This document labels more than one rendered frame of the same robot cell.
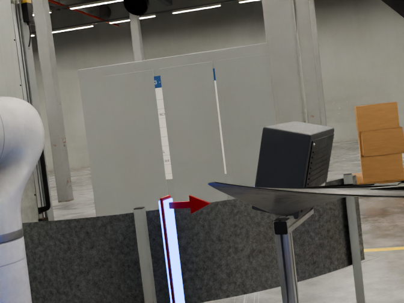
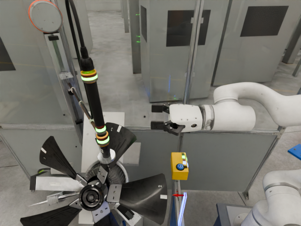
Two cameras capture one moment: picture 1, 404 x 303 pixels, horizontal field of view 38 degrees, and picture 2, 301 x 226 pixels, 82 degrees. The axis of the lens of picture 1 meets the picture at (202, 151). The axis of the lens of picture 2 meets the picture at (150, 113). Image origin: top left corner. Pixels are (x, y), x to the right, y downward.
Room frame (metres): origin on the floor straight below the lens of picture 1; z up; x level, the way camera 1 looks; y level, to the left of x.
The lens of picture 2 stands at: (1.12, -0.28, 2.01)
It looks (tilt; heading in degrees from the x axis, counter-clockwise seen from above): 36 degrees down; 158
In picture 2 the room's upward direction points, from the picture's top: straight up
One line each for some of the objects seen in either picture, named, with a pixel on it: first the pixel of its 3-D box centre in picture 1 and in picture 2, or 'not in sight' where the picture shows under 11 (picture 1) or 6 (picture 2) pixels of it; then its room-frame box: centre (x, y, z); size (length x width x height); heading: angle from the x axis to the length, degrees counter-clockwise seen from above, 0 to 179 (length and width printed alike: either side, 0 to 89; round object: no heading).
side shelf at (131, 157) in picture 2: not in sight; (119, 153); (0.07, -0.14, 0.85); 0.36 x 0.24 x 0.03; 66
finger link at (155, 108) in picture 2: not in sight; (161, 106); (0.65, -0.05, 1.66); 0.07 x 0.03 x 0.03; 66
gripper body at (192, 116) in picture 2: not in sight; (186, 117); (0.74, 0.01, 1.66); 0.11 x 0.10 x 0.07; 66
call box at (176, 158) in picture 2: not in sight; (178, 166); (0.50, 0.19, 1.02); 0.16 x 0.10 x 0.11; 156
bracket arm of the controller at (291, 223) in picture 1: (294, 217); not in sight; (1.34, -0.19, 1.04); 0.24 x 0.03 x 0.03; 156
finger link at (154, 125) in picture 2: not in sight; (161, 128); (0.76, -0.09, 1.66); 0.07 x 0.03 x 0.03; 66
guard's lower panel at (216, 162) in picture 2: not in sight; (136, 162); (-0.04, 0.04, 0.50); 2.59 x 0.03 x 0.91; 66
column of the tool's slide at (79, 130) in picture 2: not in sight; (85, 144); (-0.09, -0.40, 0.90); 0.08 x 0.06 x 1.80; 101
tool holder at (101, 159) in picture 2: not in sight; (104, 147); (0.61, -0.27, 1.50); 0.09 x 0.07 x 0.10; 11
